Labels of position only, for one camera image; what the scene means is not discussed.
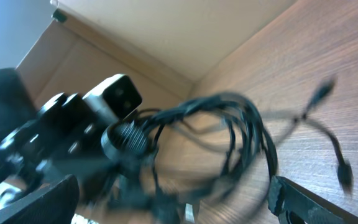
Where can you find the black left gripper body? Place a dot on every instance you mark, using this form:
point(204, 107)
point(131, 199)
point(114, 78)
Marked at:
point(68, 138)

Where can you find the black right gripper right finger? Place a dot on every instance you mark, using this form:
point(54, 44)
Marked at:
point(292, 204)

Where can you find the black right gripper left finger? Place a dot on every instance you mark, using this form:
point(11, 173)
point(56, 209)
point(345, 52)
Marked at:
point(54, 203)

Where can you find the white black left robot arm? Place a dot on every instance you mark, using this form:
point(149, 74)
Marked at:
point(16, 109)

